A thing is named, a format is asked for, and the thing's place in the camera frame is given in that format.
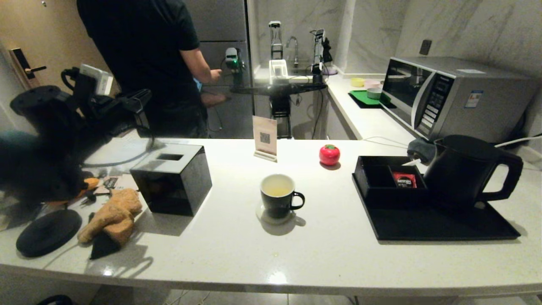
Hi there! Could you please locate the beige QR sign card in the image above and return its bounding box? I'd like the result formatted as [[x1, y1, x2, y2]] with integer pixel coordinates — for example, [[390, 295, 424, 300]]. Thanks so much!
[[252, 116, 278, 163]]

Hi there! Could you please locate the background robot arm with cables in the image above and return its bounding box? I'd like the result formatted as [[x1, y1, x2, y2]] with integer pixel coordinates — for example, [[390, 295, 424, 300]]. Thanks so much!
[[310, 29, 334, 84]]

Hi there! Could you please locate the silver microwave oven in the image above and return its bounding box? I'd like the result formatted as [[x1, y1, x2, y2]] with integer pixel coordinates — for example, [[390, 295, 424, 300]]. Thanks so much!
[[380, 56, 539, 144]]

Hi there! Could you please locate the white power cable with plug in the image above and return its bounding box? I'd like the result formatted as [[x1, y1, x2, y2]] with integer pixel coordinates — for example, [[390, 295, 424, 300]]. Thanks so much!
[[493, 135, 542, 149]]

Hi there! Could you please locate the black mug white inside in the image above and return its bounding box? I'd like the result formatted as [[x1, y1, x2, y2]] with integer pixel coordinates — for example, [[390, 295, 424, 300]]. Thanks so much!
[[260, 174, 305, 219]]

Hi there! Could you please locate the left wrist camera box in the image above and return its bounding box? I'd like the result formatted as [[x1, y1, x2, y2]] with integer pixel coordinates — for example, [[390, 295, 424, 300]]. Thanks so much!
[[80, 64, 114, 96]]

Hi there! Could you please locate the thin white cable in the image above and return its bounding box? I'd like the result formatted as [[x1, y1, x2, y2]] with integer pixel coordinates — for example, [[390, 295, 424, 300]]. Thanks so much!
[[362, 136, 418, 149]]

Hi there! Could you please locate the grey cloth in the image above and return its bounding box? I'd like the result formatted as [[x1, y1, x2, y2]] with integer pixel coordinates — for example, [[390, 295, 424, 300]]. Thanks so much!
[[407, 139, 437, 161]]

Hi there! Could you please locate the white round coaster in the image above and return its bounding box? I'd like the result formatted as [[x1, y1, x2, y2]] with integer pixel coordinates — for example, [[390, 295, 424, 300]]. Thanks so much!
[[256, 200, 297, 225]]

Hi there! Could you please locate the red coffee sachet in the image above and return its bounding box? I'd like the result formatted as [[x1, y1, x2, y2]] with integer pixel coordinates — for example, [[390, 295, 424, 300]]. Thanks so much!
[[393, 172, 418, 189]]

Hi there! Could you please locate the black electric kettle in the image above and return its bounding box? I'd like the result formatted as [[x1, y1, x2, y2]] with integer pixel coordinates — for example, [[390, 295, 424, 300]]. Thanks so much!
[[423, 135, 525, 209]]

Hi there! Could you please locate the grey device green light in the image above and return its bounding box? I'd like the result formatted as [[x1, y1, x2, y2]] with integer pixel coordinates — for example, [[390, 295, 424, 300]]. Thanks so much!
[[224, 47, 245, 73]]

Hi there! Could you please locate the black rounded plastic object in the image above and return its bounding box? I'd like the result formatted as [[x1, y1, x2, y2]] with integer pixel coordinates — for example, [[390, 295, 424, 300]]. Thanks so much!
[[36, 295, 75, 305]]

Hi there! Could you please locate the black background table top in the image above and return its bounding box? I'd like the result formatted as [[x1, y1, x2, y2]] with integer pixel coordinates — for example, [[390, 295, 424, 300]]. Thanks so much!
[[231, 83, 329, 96]]

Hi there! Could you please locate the black cube tissue box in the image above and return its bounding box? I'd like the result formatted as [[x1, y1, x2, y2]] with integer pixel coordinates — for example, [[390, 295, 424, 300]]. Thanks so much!
[[130, 143, 213, 217]]

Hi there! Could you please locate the black table column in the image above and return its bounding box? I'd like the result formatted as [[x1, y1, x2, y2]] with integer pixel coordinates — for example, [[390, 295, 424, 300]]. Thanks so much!
[[270, 95, 293, 139]]

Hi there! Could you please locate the black sachet holder box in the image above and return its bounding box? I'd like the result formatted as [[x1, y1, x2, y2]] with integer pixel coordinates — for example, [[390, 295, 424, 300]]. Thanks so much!
[[354, 155, 430, 203]]

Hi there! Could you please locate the chrome faucet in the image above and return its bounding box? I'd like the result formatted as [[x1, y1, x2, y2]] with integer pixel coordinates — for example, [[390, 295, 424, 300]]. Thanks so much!
[[286, 36, 299, 68]]

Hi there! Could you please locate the green cutting board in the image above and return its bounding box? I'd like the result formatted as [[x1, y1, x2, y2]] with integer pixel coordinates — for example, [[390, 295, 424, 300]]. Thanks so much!
[[351, 90, 391, 105]]

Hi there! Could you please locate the white plastic container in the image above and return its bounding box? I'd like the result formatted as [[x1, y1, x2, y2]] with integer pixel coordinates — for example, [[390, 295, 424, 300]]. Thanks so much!
[[269, 59, 289, 85]]

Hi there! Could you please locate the person in black shirt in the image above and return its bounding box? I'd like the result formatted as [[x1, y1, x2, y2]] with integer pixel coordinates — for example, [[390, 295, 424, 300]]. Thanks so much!
[[76, 0, 222, 139]]

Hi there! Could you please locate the black round kettle base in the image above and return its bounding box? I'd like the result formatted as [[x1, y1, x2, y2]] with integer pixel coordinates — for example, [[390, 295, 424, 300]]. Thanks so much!
[[16, 209, 83, 258]]

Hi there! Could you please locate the yellow toy corn cob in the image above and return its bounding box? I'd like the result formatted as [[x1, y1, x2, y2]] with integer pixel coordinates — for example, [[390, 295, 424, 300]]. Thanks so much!
[[51, 177, 101, 206]]

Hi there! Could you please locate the teal rounded object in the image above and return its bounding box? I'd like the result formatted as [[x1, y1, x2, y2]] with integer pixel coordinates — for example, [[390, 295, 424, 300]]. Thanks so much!
[[0, 129, 36, 147]]

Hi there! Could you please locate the red toy tomato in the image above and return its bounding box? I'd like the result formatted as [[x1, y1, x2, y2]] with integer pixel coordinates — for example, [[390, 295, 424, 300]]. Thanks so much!
[[319, 145, 341, 166]]

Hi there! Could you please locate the black rectangular serving tray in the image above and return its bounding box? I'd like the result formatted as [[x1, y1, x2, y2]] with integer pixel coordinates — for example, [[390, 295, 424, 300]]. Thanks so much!
[[352, 174, 521, 242]]

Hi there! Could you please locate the beige wooden door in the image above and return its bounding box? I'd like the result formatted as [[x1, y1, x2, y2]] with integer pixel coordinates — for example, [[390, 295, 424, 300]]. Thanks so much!
[[0, 0, 119, 136]]

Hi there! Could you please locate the paper card black label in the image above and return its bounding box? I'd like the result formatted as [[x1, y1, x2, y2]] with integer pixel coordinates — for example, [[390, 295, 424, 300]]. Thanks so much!
[[95, 175, 140, 196]]

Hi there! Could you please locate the black door lock with lever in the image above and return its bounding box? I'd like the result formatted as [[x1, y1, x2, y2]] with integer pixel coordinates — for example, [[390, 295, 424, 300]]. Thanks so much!
[[10, 49, 48, 94]]

